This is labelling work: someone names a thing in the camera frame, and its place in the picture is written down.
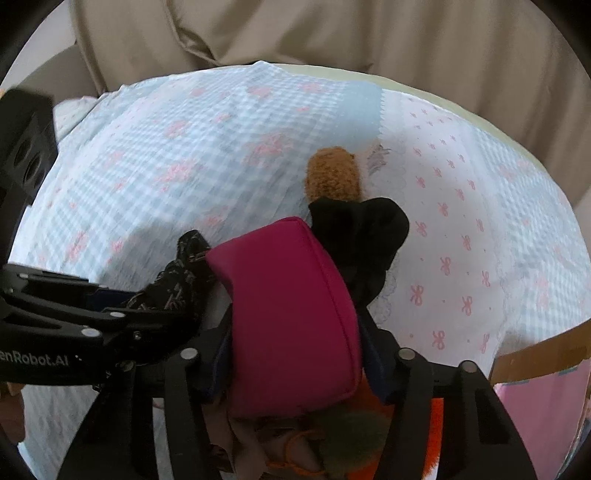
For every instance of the black sock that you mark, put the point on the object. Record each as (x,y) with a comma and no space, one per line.
(364,240)

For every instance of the black patterned cloth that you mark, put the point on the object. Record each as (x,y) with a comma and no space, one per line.
(173,281)

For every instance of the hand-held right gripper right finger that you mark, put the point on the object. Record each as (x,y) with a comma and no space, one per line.
(376,355)

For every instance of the brown plush toy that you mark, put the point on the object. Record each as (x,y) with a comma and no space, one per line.
(333,175)

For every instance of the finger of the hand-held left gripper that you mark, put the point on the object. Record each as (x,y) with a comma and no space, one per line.
(108,297)
(115,323)

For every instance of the cardboard box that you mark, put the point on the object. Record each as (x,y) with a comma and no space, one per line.
(540,353)

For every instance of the blue gingham bow-print blanket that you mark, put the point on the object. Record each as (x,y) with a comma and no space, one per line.
(194,152)

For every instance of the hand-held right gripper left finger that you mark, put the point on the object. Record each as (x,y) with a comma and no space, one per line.
(216,367)

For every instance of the magenta fabric pouch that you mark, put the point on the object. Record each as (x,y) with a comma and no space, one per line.
(286,318)

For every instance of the green fluffy pompom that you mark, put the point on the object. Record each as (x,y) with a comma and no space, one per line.
(353,438)

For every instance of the orange plush toy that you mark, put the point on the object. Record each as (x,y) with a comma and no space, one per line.
(431,434)

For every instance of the person's left hand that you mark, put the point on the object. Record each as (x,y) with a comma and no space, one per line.
(10,413)

